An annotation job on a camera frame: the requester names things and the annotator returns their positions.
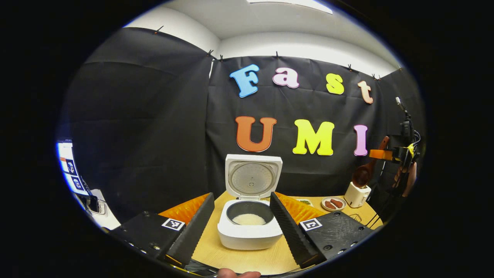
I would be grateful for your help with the white toaster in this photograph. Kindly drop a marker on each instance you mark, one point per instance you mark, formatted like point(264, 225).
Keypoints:
point(355, 197)

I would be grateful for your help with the white small table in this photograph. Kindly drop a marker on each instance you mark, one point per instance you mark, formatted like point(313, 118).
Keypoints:
point(112, 222)

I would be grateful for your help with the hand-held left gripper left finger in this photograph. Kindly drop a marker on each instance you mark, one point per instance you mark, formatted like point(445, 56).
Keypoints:
point(195, 231)

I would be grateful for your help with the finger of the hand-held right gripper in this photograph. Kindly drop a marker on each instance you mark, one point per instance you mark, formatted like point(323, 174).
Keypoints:
point(380, 154)

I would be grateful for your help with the round white plate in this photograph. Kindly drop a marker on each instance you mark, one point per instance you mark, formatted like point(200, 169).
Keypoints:
point(334, 210)

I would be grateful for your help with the brown meat piece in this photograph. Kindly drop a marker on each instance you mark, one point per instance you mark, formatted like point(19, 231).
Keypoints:
point(330, 205)
point(337, 203)

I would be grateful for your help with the white divided condiment dish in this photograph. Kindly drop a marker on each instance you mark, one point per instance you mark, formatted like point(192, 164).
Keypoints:
point(307, 201)

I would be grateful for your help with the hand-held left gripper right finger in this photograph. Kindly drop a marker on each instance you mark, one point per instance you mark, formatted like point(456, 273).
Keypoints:
point(291, 231)

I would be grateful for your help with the black backdrop cloth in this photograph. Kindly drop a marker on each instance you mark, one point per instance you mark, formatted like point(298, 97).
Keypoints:
point(154, 116)

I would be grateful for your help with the white rice cooker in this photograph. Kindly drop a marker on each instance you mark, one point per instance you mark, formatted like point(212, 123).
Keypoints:
point(249, 239)

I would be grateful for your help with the wooden spoon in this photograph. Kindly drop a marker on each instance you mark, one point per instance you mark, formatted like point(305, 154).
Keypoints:
point(362, 175)

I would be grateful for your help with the computer monitor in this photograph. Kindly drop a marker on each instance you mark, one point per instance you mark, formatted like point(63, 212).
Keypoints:
point(69, 166)

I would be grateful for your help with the white rice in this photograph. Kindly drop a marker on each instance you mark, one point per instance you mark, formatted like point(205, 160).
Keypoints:
point(249, 220)

